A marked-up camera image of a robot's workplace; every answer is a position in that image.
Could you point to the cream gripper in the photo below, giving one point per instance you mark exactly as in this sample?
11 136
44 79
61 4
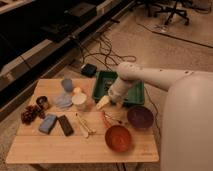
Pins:
103 101

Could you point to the dark red grape bunch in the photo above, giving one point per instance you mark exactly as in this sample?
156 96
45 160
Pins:
31 113

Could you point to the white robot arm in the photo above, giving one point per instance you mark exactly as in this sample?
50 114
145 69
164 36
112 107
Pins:
187 123

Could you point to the purple bowl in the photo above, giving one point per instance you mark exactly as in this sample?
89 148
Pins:
140 117

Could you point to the orange red bowl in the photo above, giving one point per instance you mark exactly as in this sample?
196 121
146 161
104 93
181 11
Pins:
118 138

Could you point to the dark utensil in tray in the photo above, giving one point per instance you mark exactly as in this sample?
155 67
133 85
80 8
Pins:
108 85

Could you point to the green plastic tray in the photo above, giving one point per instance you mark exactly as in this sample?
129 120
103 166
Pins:
135 95

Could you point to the clear cup with white lid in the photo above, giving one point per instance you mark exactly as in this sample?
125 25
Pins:
79 100

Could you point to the small yellow round object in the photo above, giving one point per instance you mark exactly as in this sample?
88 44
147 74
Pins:
77 90

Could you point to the black power box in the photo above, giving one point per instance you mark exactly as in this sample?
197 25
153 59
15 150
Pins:
88 70

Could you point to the wooden tongs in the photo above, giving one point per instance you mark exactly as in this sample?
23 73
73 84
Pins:
85 129

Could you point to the light blue cloth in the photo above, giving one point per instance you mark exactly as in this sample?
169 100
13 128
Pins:
63 100

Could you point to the blue plastic cup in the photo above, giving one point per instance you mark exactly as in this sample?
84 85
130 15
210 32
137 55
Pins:
67 84

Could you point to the black rectangular block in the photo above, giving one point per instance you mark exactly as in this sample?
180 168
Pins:
65 125

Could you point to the blue sponge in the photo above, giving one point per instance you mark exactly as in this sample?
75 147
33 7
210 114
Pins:
48 123

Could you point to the small metal can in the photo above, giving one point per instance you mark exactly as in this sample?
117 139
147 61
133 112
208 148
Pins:
42 102

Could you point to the red handled utensil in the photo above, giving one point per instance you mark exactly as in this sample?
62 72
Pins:
109 121

